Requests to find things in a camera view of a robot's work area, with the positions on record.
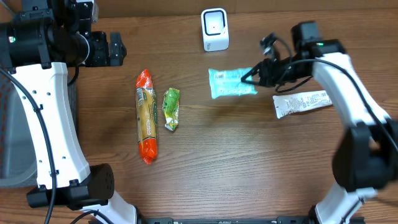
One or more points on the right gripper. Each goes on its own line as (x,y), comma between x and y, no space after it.
(267,69)

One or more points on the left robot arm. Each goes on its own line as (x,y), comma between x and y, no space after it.
(38,47)

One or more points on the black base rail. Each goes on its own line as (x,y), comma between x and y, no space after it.
(278,220)

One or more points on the grey plastic shopping basket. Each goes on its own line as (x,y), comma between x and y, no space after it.
(15,140)

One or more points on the white gold-capped cream tube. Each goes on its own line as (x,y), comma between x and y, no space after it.
(300,102)

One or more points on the teal snack packet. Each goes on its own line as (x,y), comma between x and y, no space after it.
(228,83)

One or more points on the white barcode scanner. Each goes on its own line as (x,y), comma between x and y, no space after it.
(215,32)

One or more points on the orange pasta package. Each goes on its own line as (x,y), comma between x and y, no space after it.
(146,110)

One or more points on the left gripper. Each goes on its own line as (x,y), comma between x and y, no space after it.
(102,59)

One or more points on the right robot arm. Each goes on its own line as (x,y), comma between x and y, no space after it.
(366,159)

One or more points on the green snack packet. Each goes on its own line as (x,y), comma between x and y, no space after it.
(171,105)

